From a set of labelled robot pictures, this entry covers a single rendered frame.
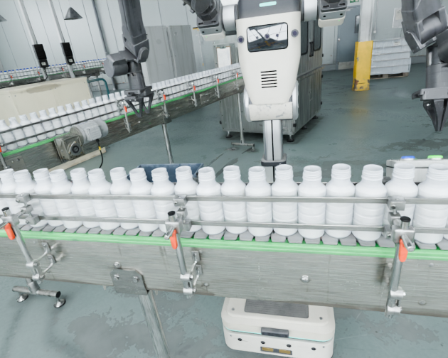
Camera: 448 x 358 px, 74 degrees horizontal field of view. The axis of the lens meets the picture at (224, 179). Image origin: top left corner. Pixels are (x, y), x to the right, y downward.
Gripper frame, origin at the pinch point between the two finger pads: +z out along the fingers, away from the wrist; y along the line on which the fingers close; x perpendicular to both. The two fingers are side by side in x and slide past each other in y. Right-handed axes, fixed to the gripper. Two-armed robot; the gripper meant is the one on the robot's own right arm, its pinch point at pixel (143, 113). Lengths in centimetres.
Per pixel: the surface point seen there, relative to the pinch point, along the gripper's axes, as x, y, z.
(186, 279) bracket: 32, 53, 28
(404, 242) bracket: 76, 53, 13
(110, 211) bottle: 9.7, 44.1, 15.7
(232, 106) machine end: -47, -346, 73
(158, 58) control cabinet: -238, -520, 1
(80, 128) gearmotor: -80, -56, 21
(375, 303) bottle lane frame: 75, 46, 36
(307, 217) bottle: 60, 44, 15
